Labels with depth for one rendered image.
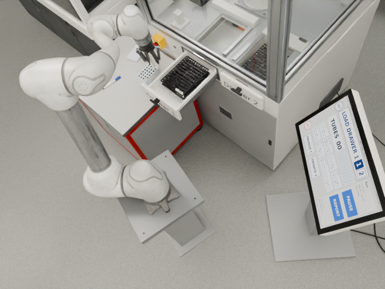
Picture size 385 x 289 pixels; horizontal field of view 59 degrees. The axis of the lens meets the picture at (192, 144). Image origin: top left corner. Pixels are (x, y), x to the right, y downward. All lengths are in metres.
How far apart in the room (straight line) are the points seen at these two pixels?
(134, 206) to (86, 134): 0.53
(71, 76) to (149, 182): 0.60
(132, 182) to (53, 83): 0.57
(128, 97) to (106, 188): 0.72
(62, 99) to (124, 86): 0.96
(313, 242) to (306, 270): 0.19
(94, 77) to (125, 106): 0.96
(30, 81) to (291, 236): 1.83
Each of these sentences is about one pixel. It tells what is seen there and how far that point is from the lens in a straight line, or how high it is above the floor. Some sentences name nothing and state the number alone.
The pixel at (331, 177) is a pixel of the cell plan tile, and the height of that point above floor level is 1.06.
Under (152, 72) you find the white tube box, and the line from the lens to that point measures 2.18.
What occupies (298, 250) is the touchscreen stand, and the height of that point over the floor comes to 0.04.
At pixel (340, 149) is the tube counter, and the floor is 1.11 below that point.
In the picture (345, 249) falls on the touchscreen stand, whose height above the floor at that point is 0.03.
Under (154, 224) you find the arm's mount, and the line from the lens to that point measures 1.73.
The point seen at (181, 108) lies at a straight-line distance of 1.87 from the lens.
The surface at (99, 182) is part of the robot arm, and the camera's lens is 1.62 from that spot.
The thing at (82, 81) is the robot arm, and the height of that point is 1.59.
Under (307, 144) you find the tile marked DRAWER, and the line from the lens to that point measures 1.59.
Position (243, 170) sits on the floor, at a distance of 2.60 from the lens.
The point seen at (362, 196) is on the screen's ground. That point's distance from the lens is 1.38.
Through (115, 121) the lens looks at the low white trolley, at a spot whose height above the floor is 0.76.
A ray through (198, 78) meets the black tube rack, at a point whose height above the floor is 0.87.
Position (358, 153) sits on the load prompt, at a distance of 1.42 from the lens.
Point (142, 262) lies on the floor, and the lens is 2.56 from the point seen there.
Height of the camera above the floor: 2.41
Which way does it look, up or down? 61 degrees down
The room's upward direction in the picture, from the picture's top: 22 degrees counter-clockwise
